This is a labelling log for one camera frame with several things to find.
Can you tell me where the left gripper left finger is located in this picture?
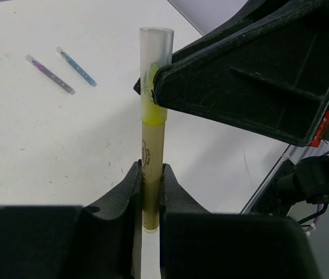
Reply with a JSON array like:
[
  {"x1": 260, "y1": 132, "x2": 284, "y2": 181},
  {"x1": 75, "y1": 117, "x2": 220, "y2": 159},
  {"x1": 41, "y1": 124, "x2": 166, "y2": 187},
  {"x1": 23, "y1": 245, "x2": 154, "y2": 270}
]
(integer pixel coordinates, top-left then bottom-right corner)
[{"x1": 83, "y1": 161, "x2": 142, "y2": 278}]

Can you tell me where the yellow highlighter pen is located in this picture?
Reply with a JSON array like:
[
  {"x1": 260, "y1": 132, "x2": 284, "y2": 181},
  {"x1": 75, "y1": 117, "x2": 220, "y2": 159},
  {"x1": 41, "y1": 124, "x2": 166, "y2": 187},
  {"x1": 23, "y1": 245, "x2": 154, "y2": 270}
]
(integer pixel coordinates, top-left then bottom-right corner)
[{"x1": 140, "y1": 65, "x2": 168, "y2": 234}]

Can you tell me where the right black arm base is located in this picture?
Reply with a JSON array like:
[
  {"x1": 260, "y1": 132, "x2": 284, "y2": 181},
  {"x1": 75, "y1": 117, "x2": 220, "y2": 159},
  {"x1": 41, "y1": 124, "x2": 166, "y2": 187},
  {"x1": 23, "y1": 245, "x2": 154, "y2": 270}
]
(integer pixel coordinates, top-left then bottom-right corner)
[{"x1": 250, "y1": 155, "x2": 329, "y2": 224}]

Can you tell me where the blue highlighter pen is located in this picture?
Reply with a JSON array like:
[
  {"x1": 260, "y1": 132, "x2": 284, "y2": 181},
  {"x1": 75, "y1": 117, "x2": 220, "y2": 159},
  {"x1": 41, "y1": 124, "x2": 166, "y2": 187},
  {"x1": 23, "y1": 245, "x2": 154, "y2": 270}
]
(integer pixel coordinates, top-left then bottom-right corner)
[{"x1": 56, "y1": 46, "x2": 97, "y2": 87}]

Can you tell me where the aluminium right side rail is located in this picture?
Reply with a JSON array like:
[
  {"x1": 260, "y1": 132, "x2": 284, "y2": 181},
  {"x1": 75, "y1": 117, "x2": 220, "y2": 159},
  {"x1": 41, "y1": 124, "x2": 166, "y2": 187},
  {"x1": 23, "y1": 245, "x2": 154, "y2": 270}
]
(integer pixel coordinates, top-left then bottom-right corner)
[{"x1": 240, "y1": 145, "x2": 294, "y2": 214}]

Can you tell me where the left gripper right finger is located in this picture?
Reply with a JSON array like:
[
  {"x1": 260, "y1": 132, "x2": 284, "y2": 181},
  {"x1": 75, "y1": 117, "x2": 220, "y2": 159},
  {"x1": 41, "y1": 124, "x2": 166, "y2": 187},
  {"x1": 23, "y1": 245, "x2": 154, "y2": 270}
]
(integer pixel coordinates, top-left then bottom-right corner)
[{"x1": 159, "y1": 164, "x2": 210, "y2": 278}]

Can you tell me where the purple highlighter pen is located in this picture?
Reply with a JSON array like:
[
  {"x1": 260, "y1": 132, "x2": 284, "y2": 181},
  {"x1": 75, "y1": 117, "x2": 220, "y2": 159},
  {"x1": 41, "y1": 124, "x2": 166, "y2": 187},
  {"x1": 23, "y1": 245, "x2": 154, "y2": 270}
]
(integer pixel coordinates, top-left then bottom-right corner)
[{"x1": 26, "y1": 55, "x2": 75, "y2": 95}]

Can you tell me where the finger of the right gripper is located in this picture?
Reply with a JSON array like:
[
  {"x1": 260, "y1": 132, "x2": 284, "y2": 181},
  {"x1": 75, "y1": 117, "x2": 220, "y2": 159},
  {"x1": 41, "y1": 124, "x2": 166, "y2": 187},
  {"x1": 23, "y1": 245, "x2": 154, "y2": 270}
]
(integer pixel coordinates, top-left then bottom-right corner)
[
  {"x1": 152, "y1": 17, "x2": 329, "y2": 147},
  {"x1": 132, "y1": 0, "x2": 329, "y2": 95}
]

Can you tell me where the clear pen cap yellow tint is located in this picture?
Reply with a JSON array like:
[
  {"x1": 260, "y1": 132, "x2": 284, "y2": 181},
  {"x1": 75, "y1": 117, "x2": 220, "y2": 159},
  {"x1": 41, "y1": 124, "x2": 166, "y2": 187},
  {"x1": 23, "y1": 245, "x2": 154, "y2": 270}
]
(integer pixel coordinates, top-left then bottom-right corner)
[{"x1": 140, "y1": 27, "x2": 174, "y2": 126}]

